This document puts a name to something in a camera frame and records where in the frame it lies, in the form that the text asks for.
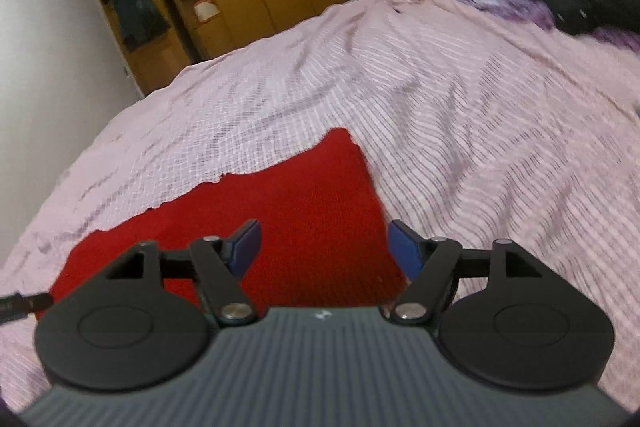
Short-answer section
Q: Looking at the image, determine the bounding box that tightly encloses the dark hanging garment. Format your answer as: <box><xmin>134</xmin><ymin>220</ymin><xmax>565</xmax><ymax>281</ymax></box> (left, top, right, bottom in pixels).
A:
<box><xmin>101</xmin><ymin>0</ymin><xmax>169</xmax><ymax>53</ymax></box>

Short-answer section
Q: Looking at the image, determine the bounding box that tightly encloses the pink checked bed sheet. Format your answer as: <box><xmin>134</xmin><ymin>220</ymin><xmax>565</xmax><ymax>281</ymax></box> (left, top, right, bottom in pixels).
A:
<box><xmin>1</xmin><ymin>0</ymin><xmax>639</xmax><ymax>407</ymax></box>

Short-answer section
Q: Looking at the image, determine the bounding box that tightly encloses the purple ruffled cloth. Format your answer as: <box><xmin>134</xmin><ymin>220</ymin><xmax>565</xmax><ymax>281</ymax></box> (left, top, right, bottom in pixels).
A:
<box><xmin>457</xmin><ymin>0</ymin><xmax>639</xmax><ymax>55</ymax></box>

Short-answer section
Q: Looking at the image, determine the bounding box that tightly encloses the red knitted garment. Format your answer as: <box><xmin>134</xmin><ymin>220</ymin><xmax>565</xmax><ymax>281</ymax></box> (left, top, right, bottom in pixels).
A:
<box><xmin>50</xmin><ymin>128</ymin><xmax>406</xmax><ymax>311</ymax></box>

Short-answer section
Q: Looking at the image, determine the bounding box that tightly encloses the white box on shelf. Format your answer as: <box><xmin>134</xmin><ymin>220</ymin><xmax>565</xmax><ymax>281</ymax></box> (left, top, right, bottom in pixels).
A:
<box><xmin>193</xmin><ymin>0</ymin><xmax>220</xmax><ymax>24</ymax></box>

